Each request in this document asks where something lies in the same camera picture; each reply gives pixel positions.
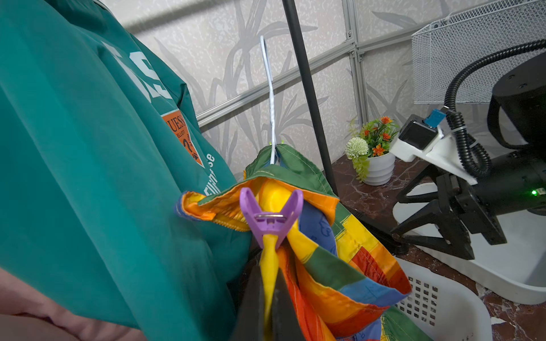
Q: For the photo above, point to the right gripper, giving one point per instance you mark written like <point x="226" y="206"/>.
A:
<point x="465" y="204"/>

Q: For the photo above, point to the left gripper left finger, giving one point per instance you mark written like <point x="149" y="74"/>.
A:
<point x="250" y="317"/>

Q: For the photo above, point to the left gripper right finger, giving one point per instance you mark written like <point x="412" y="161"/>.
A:
<point x="285" y="324"/>

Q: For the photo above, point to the rainbow striped jacket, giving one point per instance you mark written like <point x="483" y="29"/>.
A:
<point x="344" y="284"/>

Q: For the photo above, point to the purple clothespin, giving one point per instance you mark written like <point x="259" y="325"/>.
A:
<point x="263" y="223"/>

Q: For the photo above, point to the white hanger of rainbow jacket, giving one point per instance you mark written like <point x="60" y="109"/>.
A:
<point x="268" y="73"/>

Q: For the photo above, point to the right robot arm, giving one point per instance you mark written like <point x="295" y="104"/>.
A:
<point x="514" y="181"/>

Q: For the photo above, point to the black clothes rack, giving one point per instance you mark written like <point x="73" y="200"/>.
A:
<point x="377" y="229"/>

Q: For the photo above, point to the potted artificial flower plant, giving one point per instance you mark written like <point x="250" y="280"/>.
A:
<point x="369" y="150"/>

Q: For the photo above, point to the white perforated laundry basket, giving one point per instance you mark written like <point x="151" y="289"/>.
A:
<point x="442" y="308"/>

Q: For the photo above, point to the white plastic tray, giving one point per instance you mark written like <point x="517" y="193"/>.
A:
<point x="515" y="270"/>

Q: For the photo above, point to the pink jacket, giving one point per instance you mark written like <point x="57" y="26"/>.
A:
<point x="19" y="298"/>

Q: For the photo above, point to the teal green jacket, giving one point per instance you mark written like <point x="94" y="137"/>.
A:
<point x="99" y="141"/>

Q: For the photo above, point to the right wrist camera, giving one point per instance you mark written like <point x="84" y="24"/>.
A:
<point x="423" y="138"/>

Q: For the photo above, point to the white wire mesh basket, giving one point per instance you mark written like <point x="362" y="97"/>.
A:
<point x="445" y="47"/>

